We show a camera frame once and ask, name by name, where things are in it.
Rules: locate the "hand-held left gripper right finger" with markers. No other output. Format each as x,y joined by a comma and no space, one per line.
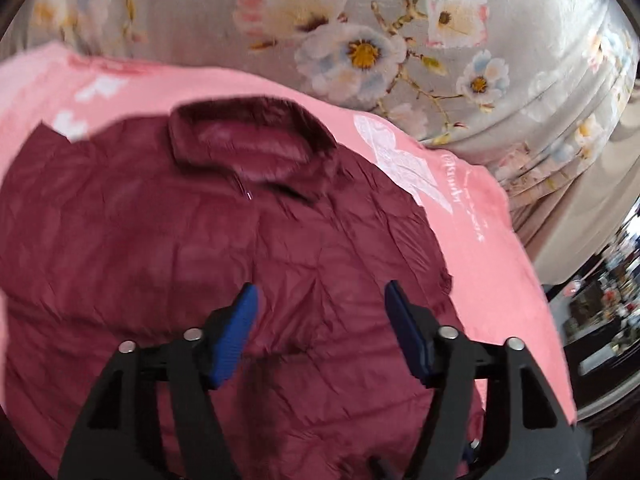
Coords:
407,335

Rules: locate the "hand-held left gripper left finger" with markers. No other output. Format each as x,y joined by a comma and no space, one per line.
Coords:
234,332

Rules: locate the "maroon quilted jacket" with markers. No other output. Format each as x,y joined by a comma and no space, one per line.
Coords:
150,240

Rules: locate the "pink blanket with white bow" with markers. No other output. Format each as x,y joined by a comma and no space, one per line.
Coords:
480,240

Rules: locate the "dark cluttered shelf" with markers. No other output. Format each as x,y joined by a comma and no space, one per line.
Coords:
600,310

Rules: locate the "beige cloth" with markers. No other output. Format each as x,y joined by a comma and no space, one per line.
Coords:
575,220

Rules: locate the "grey floral blanket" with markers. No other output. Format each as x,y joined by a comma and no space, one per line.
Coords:
200,20

